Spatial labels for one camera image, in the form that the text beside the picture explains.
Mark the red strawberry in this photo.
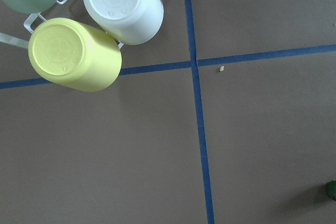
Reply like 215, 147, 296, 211
325, 179, 336, 201

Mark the white cup rack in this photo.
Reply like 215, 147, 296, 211
0, 0, 165, 50

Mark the yellow upturned cup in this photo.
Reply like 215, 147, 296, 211
28, 18, 122, 92

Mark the white upturned cup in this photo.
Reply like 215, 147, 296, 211
83, 0, 164, 45

